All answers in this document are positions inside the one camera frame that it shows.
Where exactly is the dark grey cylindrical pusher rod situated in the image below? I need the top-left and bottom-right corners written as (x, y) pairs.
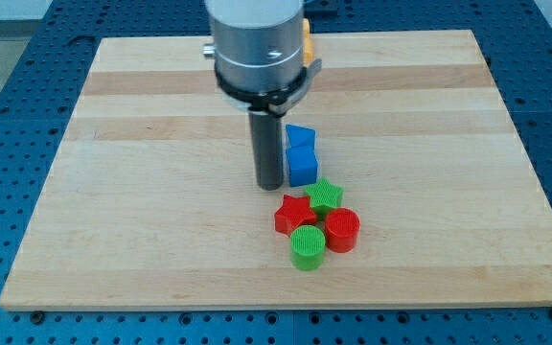
top-left (248, 114), bottom-right (284, 191)

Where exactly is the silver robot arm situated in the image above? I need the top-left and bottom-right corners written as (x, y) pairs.
top-left (203, 0), bottom-right (322, 191)

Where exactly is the blue triangle block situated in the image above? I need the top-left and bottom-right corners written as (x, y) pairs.
top-left (285, 124), bottom-right (316, 148)

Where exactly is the blue cube block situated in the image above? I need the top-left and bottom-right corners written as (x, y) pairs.
top-left (286, 146), bottom-right (318, 187)

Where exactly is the red star block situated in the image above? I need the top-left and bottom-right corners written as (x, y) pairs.
top-left (274, 195), bottom-right (318, 237)

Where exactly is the green star block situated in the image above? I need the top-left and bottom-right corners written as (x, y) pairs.
top-left (304, 177), bottom-right (344, 220)

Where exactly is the green cylinder block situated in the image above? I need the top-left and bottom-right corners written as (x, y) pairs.
top-left (289, 225), bottom-right (326, 271)

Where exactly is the red cylinder block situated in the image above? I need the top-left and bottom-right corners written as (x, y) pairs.
top-left (324, 208), bottom-right (360, 253)

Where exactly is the wooden board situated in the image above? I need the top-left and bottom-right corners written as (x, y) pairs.
top-left (0, 30), bottom-right (552, 311)

